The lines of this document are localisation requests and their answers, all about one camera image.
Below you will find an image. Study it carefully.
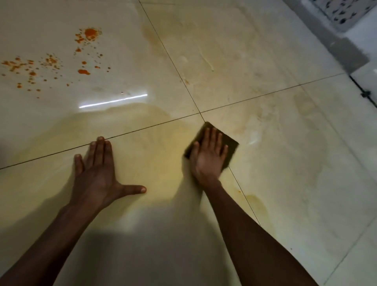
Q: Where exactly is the person's left hand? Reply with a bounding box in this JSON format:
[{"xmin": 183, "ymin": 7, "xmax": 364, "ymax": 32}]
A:
[{"xmin": 70, "ymin": 136, "xmax": 147, "ymax": 209}]

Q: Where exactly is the person's right hand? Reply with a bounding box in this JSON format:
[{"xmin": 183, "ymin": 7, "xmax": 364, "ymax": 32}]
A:
[{"xmin": 189, "ymin": 127, "xmax": 229, "ymax": 190}]

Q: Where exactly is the brown-green scrub pad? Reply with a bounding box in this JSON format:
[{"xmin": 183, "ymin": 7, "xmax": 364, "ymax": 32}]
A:
[{"xmin": 183, "ymin": 121, "xmax": 240, "ymax": 171}]

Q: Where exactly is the person's left forearm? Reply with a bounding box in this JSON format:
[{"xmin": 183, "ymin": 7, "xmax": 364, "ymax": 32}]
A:
[{"xmin": 0, "ymin": 200, "xmax": 104, "ymax": 286}]

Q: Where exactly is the person's right forearm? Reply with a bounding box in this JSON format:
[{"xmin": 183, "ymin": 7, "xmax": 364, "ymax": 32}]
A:
[{"xmin": 203, "ymin": 181, "xmax": 318, "ymax": 286}]

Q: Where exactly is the black door latch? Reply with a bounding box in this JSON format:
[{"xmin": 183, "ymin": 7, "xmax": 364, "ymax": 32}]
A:
[{"xmin": 349, "ymin": 75, "xmax": 377, "ymax": 108}]

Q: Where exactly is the white door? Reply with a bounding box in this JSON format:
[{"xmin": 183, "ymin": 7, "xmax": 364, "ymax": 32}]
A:
[{"xmin": 350, "ymin": 61, "xmax": 377, "ymax": 108}]

